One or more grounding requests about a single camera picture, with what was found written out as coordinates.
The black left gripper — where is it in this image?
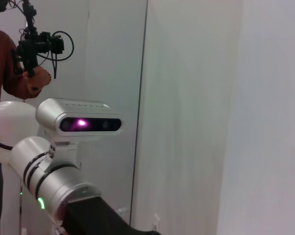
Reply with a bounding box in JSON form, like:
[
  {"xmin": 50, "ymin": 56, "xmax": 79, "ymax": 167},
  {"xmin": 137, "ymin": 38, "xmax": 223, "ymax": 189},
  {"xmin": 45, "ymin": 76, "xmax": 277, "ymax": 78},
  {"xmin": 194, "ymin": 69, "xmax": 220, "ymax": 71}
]
[{"xmin": 61, "ymin": 195, "xmax": 163, "ymax": 235}]

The black hand-held controller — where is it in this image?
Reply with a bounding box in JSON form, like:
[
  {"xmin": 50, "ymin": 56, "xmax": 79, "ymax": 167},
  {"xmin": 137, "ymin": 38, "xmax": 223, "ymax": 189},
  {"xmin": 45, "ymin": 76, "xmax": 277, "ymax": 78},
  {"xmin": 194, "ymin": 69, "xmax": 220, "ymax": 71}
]
[{"xmin": 11, "ymin": 0, "xmax": 75, "ymax": 79}]

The person's hand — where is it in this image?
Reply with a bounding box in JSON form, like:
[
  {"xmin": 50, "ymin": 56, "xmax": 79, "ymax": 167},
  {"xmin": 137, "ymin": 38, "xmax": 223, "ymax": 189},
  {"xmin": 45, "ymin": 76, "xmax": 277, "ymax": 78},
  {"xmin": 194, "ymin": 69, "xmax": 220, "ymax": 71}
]
[{"xmin": 22, "ymin": 66, "xmax": 52, "ymax": 100}]

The silver head camera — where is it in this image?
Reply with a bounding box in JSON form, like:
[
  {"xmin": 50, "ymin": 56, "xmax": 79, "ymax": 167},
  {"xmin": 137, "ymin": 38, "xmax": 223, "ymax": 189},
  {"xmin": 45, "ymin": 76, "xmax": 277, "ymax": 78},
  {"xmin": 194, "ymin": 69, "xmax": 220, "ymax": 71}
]
[{"xmin": 36, "ymin": 97, "xmax": 124, "ymax": 169}]

